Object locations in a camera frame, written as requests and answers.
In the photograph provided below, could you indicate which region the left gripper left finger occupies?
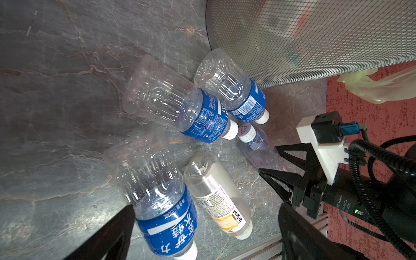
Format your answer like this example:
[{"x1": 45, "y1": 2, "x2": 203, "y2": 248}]
[{"x1": 66, "y1": 205, "x2": 135, "y2": 260}]

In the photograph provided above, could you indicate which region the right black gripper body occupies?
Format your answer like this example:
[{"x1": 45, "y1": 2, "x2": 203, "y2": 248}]
[{"x1": 292, "y1": 152, "x2": 327, "y2": 219}]

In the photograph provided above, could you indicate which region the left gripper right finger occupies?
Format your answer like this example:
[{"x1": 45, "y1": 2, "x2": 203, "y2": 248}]
[{"x1": 278, "y1": 203, "x2": 355, "y2": 260}]

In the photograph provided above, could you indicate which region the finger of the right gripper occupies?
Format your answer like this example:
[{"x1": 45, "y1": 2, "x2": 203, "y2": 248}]
[
  {"x1": 258, "y1": 169, "x2": 303, "y2": 205},
  {"x1": 275, "y1": 142, "x2": 313, "y2": 170}
]

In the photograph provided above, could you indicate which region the slim clear blue bottle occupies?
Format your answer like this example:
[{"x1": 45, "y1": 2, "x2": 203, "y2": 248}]
[{"x1": 237, "y1": 123, "x2": 288, "y2": 171}]

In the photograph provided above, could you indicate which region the yellow label clear bottle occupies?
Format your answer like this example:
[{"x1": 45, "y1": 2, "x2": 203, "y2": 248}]
[{"x1": 183, "y1": 153, "x2": 253, "y2": 240}]

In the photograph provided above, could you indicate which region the small blue label bottle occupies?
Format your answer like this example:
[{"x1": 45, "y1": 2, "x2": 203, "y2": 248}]
[{"x1": 103, "y1": 131, "x2": 198, "y2": 260}]

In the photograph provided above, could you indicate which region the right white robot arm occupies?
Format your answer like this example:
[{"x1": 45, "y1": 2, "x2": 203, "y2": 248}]
[{"x1": 258, "y1": 144, "x2": 416, "y2": 243}]

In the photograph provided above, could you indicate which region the green plastic waste bin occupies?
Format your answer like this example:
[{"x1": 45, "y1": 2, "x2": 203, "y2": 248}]
[{"x1": 206, "y1": 1, "x2": 416, "y2": 88}]

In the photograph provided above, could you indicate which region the clear plastic bin liner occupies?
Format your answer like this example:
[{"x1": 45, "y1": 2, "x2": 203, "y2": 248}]
[{"x1": 338, "y1": 66, "x2": 416, "y2": 104}]

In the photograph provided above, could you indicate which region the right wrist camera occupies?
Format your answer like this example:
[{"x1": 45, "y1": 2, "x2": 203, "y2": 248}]
[{"x1": 296, "y1": 111, "x2": 367, "y2": 185}]

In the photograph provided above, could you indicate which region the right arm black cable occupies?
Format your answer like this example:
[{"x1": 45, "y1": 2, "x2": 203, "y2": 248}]
[{"x1": 339, "y1": 134, "x2": 416, "y2": 260}]

